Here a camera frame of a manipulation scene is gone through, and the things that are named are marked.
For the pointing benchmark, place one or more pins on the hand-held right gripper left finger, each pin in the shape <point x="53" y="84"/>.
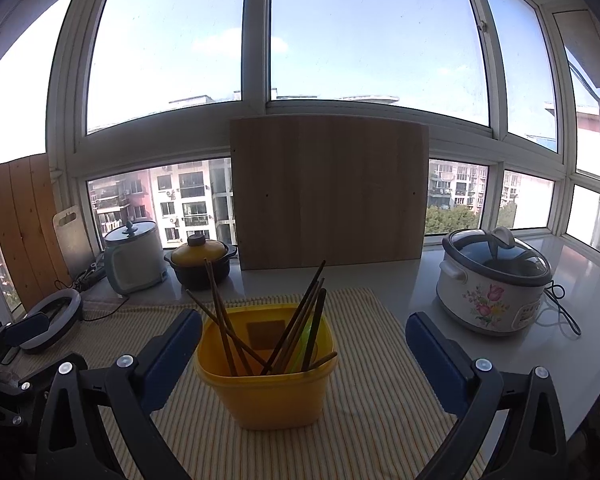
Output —
<point x="172" y="360"/>

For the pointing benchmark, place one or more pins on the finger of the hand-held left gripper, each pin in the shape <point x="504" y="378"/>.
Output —
<point x="27" y="329"/>
<point x="15" y="400"/>

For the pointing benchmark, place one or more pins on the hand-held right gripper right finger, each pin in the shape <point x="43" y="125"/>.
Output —
<point x="432" y="360"/>

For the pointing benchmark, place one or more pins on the light brown chopstick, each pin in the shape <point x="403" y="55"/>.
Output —
<point x="205" y="307"/>
<point x="309" y="305"/>

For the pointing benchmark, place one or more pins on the dark brown chopstick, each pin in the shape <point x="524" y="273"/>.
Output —
<point x="220" y="315"/>
<point x="305" y="296"/>
<point x="319" y="315"/>

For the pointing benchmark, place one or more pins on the yellow plastic container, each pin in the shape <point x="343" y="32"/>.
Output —
<point x="265" y="400"/>

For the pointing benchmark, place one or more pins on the green plastic spoon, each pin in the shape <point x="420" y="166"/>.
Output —
<point x="307" y="342"/>

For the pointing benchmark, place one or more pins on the white floral rice cooker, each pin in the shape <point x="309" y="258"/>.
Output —
<point x="480" y="300"/>

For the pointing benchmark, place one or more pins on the striped tablecloth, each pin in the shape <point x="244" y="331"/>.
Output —
<point x="370" y="410"/>

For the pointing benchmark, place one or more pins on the black pot with yellow lid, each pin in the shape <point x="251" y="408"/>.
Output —
<point x="190" y="270"/>

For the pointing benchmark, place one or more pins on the orange-brown wooden board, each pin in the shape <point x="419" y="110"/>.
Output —
<point x="20" y="230"/>

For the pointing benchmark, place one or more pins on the teal and white electric cooker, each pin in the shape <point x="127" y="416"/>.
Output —
<point x="135" y="265"/>

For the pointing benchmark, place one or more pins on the large pale wooden board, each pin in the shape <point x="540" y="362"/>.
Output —
<point x="330" y="190"/>

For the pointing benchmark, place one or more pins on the white window frame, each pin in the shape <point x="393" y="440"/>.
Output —
<point x="255" y="35"/>

